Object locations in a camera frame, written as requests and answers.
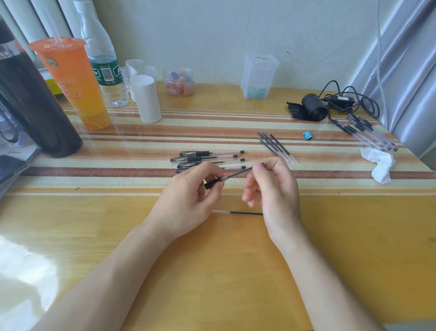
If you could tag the person's left hand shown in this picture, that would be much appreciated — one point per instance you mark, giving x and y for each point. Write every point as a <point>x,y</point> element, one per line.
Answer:
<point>180,201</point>

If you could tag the person's right hand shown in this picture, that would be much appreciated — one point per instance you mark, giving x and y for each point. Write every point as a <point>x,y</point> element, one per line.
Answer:
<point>279,197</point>

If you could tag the person's right thumb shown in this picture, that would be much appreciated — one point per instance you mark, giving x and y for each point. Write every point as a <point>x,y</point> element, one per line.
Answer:
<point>259,171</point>

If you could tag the person's left thumb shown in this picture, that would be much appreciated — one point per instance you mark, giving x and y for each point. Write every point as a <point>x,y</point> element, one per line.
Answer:
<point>207,169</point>

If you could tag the pen barrel with black grip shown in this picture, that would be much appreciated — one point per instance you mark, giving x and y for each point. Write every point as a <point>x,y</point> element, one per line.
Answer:
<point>213,184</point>

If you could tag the black ink pen refill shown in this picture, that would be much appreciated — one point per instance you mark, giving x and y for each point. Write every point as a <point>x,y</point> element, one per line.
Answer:
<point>281,145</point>
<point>243,213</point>
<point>275,142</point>
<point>267,146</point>
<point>240,173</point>
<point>270,144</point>

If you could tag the person's left forearm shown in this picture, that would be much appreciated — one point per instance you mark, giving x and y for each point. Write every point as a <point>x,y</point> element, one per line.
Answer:
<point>112,276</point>

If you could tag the person's right forearm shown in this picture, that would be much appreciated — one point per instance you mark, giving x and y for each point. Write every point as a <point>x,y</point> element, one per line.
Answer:
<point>323,283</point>

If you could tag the clear black gel pen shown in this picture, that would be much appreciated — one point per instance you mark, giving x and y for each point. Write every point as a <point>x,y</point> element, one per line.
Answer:
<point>204,153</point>
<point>235,167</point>
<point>194,159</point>
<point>190,164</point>

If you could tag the blue binder clip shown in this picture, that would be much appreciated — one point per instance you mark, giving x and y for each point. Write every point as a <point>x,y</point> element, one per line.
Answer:
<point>308,135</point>

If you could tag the striped table mat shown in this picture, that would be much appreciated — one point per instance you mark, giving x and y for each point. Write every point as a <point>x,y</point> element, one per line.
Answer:
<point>136,143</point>

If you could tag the clear cup of candies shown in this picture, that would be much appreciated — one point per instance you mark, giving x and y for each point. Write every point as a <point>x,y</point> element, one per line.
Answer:
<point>179,83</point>

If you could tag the white paper roll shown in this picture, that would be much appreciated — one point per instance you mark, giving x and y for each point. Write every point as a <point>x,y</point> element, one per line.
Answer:
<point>146,99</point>

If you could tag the clear plastic container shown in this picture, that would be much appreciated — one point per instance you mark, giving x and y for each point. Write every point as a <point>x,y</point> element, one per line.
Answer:
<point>259,75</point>

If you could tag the pile of clear pens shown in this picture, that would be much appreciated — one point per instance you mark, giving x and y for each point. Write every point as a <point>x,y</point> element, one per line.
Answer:
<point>366,133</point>

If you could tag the crumpled white tissue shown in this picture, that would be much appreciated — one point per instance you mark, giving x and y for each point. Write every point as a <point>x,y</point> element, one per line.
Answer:
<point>381,165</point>

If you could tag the white plastic cup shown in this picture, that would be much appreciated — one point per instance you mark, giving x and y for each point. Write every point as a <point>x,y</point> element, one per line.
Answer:
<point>134,68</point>

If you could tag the clear water bottle green label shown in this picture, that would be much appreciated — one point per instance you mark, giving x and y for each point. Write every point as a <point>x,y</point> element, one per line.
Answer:
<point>105,75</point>

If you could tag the orange drink cup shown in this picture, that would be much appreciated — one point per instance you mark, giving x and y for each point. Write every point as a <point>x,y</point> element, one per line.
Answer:
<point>78,85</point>

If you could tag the grey curtain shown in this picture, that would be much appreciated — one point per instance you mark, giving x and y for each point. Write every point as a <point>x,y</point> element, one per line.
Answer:
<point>405,75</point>

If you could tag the black tall bottle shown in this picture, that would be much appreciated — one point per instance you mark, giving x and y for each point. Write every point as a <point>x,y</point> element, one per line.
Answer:
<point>30,102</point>

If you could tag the grey laptop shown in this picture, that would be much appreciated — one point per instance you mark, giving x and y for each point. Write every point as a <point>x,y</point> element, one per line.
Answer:
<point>13,170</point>

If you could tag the clear drinking straw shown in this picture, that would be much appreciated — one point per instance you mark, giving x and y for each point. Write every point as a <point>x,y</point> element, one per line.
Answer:
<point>52,20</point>

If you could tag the white radiator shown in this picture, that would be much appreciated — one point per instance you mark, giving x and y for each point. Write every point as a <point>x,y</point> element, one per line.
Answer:
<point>30,20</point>

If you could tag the black cylindrical camera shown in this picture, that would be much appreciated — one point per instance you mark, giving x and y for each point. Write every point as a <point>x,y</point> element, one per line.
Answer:
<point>314,107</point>

